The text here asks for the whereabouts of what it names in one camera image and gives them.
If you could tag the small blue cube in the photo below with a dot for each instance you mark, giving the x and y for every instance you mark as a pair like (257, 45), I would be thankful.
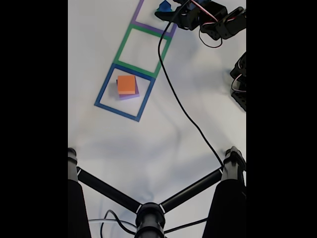
(165, 5)

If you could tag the orange square block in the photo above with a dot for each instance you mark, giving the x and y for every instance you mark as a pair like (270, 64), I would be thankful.
(126, 84)

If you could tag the purple square block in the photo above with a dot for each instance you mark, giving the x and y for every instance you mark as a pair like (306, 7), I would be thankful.
(130, 96)

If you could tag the black tripod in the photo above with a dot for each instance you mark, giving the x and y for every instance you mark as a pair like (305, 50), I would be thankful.
(149, 218)

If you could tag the purple square frame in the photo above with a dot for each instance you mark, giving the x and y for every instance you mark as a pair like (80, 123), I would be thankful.
(138, 22)

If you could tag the green square frame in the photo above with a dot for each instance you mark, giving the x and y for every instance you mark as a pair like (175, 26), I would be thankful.
(121, 47)

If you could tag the blue square frame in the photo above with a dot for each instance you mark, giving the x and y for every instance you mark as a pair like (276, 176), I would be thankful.
(104, 86)

